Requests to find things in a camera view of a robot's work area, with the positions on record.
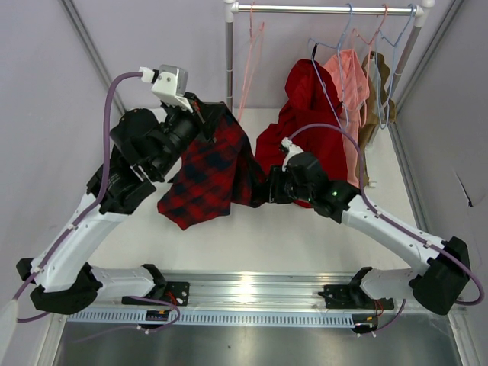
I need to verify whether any red plaid skirt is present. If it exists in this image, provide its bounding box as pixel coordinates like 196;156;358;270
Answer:
157;111;267;230

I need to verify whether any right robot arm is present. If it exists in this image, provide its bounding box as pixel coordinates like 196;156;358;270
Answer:
268;152;470;315

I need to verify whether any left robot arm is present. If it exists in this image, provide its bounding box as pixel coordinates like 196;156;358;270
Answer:
16;92;229;315

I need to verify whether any red hanging garment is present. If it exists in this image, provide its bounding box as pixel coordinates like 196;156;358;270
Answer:
255;59;347;181

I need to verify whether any brown hanging garment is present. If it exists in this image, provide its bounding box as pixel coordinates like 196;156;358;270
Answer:
355;51;397;187

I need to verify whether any pink hanging garment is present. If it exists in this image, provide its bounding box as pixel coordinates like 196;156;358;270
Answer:
323;49;369;187

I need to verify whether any silver clothes rack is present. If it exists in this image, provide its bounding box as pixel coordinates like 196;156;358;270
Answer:
224;1;435;107

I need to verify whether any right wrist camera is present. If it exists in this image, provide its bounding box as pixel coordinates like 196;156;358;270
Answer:
280;137;303;172

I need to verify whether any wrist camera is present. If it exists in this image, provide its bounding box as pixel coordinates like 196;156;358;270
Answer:
139;64;193;112
280;137;303;172

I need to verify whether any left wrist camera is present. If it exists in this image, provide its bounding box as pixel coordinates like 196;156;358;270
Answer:
139;64;193;112

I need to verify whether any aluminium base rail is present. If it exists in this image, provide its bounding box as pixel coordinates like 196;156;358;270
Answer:
64;269;466;313

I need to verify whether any blue wire hanger right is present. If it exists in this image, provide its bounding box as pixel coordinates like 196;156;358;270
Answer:
370;5;417;130

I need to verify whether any slotted cable duct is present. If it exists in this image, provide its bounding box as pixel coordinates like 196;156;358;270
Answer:
67;308;355;329

